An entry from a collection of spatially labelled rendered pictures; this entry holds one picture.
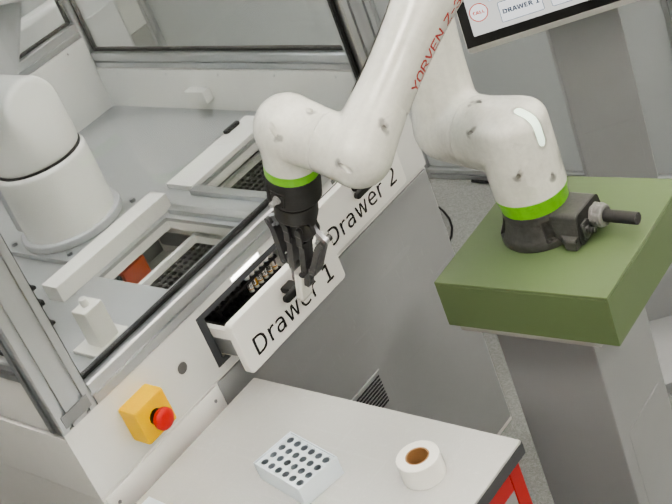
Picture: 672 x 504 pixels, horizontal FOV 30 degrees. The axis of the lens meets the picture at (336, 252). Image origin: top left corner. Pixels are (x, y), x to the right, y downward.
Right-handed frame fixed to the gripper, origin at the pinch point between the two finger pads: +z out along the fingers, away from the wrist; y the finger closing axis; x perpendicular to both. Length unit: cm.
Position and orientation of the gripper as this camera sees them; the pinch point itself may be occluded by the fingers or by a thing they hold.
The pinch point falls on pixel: (303, 281)
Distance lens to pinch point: 221.2
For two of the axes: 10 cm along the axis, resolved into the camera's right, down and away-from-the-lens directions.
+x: 5.7, -5.9, 5.7
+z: 0.5, 7.2, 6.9
